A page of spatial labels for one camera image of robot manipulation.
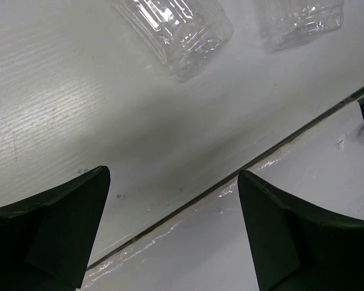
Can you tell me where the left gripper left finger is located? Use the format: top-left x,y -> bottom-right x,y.
0,166 -> 110,290

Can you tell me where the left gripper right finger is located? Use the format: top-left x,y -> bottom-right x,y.
237,171 -> 364,290

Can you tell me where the clear square plastic bottle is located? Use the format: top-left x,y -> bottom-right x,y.
254,0 -> 345,52

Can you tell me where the clear ribbed plastic bottle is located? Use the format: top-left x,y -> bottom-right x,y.
111,0 -> 234,81

